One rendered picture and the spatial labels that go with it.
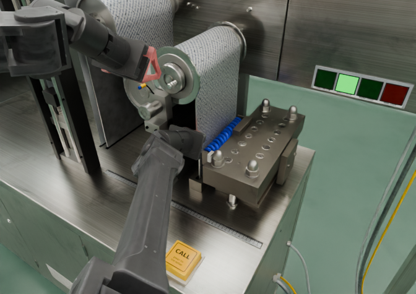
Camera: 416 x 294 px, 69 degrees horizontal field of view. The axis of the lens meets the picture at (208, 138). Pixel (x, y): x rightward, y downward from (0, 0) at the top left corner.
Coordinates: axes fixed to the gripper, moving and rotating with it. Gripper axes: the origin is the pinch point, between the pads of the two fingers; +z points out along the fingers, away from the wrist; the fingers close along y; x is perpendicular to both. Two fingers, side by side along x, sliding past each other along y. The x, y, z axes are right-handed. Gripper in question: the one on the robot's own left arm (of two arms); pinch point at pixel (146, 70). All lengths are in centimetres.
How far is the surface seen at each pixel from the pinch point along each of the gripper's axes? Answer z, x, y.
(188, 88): 13.7, 1.0, 2.7
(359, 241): 159, -36, 64
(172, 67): 9.0, 4.1, -0.6
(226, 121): 38.7, -1.8, 4.9
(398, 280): 112, -39, 77
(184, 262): 15.5, -37.3, 16.2
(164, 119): 17.7, -8.0, -3.2
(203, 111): 22.0, -2.4, 4.6
